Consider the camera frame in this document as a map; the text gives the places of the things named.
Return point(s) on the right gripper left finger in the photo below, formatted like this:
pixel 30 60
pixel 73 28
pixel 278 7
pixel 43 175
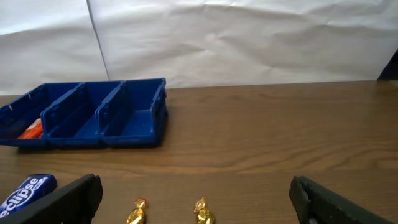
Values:
pixel 71 202

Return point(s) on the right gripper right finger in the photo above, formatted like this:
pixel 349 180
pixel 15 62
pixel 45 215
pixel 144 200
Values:
pixel 320 205

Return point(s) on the orange candy box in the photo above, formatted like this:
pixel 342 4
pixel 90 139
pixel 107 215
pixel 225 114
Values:
pixel 31 132

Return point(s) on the blue candy pack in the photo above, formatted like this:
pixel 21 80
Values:
pixel 26 191

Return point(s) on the gold wrapped candy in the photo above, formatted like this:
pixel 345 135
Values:
pixel 136 215
pixel 204 215

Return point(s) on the blue tray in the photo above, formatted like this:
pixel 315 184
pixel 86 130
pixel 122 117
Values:
pixel 136 124

